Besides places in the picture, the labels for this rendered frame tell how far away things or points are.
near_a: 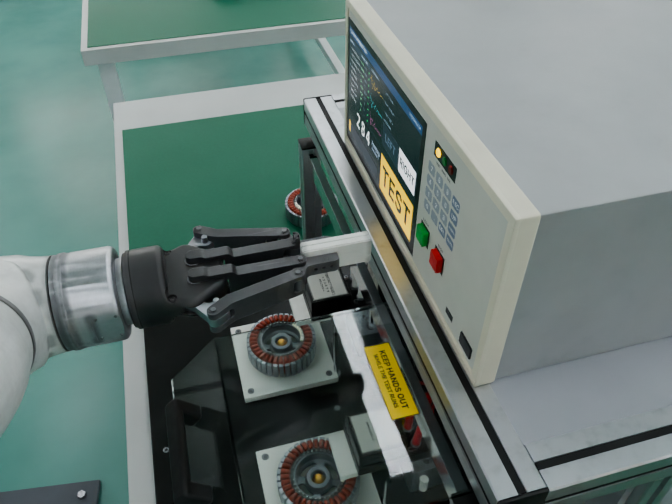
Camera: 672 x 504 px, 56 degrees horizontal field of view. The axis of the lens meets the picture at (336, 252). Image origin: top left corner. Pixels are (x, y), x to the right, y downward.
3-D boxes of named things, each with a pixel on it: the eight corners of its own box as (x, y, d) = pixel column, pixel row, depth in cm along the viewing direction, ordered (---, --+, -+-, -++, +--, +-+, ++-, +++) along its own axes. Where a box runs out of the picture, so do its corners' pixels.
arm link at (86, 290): (75, 371, 58) (142, 358, 59) (44, 304, 52) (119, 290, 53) (77, 301, 64) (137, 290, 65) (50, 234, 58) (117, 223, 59)
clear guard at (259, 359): (194, 597, 56) (183, 571, 52) (171, 381, 73) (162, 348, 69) (527, 501, 62) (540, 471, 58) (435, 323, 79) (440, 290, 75)
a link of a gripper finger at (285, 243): (192, 290, 62) (190, 280, 63) (302, 267, 64) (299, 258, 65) (185, 261, 59) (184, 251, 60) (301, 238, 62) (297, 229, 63)
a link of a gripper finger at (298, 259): (186, 267, 59) (187, 278, 58) (304, 248, 61) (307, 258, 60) (193, 296, 61) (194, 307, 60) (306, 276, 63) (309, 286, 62)
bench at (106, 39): (133, 234, 244) (80, 50, 193) (120, 37, 375) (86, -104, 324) (401, 188, 266) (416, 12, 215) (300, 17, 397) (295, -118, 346)
